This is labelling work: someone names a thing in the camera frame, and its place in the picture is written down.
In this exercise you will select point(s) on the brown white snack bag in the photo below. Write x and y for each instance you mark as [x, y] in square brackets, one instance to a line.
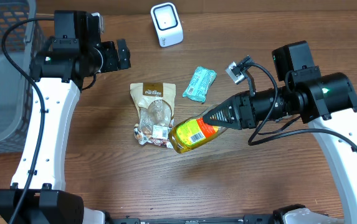
[154, 103]

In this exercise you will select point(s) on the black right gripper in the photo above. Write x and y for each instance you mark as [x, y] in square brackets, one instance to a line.
[244, 111]

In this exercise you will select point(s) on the white barcode scanner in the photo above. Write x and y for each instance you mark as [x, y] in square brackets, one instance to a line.
[167, 24]

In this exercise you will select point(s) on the teal snack packet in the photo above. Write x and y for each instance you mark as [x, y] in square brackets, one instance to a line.
[199, 85]

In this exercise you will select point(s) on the yellow liquid bottle grey cap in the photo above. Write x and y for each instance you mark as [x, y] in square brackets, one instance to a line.
[193, 133]

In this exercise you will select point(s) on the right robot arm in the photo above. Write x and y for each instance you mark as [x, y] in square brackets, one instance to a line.
[327, 104]

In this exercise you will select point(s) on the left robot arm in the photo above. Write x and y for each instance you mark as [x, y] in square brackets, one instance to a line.
[37, 192]

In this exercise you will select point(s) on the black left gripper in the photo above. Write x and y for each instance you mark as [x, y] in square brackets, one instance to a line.
[114, 63]

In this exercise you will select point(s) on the grey plastic mesh basket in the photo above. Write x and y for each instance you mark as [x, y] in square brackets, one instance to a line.
[15, 91]

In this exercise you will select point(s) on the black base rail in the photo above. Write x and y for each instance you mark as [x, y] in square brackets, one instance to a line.
[291, 214]

